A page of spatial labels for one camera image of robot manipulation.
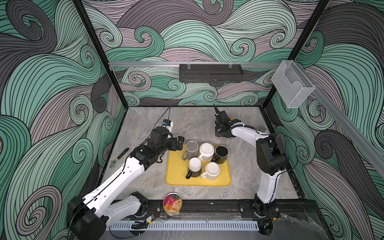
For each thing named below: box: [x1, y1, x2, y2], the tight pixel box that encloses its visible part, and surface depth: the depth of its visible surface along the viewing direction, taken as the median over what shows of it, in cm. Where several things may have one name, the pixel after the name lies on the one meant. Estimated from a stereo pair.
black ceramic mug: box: [210, 145, 229, 164], surface depth 87 cm
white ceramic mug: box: [201, 161, 221, 181], surface depth 81 cm
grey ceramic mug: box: [182, 140, 199, 161], surface depth 87 cm
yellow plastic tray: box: [166, 144, 232, 187], surface depth 85 cm
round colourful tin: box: [163, 192, 183, 216], surface depth 74 cm
